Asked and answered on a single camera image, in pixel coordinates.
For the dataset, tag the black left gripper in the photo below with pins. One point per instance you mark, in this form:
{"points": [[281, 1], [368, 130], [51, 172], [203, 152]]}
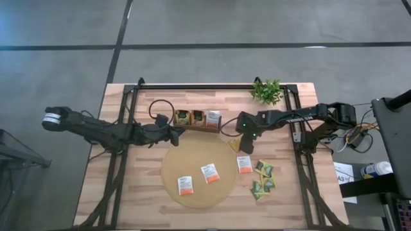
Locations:
{"points": [[154, 134]]}

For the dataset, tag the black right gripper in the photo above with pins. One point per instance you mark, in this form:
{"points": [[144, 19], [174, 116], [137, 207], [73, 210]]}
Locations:
{"points": [[247, 123]]}

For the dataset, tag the yellow tea packet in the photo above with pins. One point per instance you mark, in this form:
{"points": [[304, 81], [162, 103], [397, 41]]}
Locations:
{"points": [[234, 144]]}

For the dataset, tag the green tea packet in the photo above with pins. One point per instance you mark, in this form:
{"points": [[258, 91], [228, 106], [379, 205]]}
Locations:
{"points": [[257, 191], [268, 183], [182, 117], [264, 168]]}

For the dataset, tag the white orange tea packet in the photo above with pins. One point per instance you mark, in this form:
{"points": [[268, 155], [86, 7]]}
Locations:
{"points": [[213, 118], [244, 164], [210, 173], [185, 186]]}

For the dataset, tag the mango tea packets row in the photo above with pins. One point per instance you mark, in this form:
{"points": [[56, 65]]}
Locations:
{"points": [[198, 117]]}

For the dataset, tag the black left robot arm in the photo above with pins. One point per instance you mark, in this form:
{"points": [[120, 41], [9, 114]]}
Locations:
{"points": [[96, 128]]}

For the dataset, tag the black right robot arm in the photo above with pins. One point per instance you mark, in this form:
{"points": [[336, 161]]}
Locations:
{"points": [[298, 117]]}

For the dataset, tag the dark wooden tea box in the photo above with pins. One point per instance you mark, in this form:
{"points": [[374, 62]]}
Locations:
{"points": [[205, 129]]}

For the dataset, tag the round woven straw placemat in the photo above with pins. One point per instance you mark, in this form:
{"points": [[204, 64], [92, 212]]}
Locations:
{"points": [[192, 160]]}

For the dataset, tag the green plant in white pot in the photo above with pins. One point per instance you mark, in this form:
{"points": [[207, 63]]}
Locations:
{"points": [[266, 92]]}

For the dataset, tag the white paper sheet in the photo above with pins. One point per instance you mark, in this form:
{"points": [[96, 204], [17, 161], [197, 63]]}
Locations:
{"points": [[345, 176]]}

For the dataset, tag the black power adapter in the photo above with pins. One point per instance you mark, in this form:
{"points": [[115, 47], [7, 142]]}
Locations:
{"points": [[356, 138]]}

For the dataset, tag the black shelf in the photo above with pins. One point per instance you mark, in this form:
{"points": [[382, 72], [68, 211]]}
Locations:
{"points": [[366, 187]]}

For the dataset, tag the white blue wipes canister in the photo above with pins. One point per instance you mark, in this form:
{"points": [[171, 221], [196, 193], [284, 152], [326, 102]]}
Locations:
{"points": [[375, 169]]}

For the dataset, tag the black cart panel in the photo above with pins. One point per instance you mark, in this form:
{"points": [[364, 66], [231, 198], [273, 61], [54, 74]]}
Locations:
{"points": [[393, 147]]}

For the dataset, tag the black stand base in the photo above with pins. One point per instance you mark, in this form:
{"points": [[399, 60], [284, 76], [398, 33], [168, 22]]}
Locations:
{"points": [[25, 160]]}

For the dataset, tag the black pole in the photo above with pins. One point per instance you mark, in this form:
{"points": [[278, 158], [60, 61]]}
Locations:
{"points": [[399, 100]]}

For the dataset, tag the black keyboard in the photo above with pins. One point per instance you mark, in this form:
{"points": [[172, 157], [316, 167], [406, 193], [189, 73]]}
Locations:
{"points": [[404, 213]]}

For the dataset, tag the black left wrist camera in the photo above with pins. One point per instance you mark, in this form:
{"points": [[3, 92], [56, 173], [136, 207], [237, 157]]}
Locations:
{"points": [[161, 120]]}

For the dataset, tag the grey metal bracket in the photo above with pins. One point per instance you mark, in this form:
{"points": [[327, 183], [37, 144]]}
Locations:
{"points": [[297, 137]]}

